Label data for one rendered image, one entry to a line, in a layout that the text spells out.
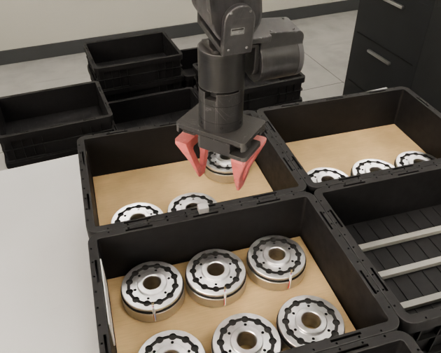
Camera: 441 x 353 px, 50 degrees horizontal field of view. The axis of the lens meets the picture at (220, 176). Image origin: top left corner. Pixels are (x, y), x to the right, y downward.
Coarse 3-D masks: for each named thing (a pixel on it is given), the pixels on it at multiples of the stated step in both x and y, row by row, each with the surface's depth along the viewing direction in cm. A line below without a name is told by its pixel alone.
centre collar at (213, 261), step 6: (216, 258) 81; (204, 264) 80; (210, 264) 81; (216, 264) 81; (222, 264) 81; (204, 270) 79; (228, 270) 79; (204, 276) 79; (210, 276) 78; (216, 276) 78; (222, 276) 78
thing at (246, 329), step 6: (234, 330) 70; (240, 330) 70; (246, 330) 70; (252, 330) 70; (234, 336) 70; (258, 336) 70; (234, 342) 69; (258, 342) 69; (234, 348) 68; (240, 348) 68; (252, 348) 68; (258, 348) 68
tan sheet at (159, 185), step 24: (144, 168) 107; (168, 168) 107; (192, 168) 107; (96, 192) 101; (120, 192) 101; (144, 192) 101; (168, 192) 101; (192, 192) 101; (216, 192) 101; (240, 192) 101; (264, 192) 101
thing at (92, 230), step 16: (144, 128) 102; (160, 128) 103; (80, 144) 97; (272, 144) 97; (80, 160) 93; (288, 160) 93; (80, 176) 89; (272, 192) 86; (288, 192) 86; (192, 208) 82; (112, 224) 79; (128, 224) 79
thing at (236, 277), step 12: (204, 252) 83; (216, 252) 84; (228, 252) 83; (192, 264) 81; (228, 264) 81; (240, 264) 81; (192, 276) 79; (228, 276) 79; (240, 276) 79; (192, 288) 78; (204, 288) 78; (216, 288) 78; (228, 288) 78
